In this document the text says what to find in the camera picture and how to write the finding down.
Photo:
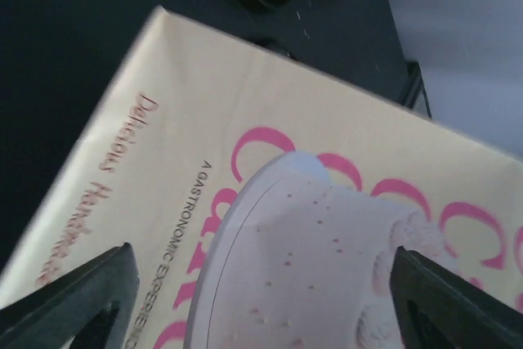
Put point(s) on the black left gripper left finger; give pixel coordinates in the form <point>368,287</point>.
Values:
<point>90,307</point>

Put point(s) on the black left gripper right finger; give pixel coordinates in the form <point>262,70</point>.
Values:
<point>436,308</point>

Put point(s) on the cake print paper bag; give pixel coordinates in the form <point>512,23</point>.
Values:
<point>264,202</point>

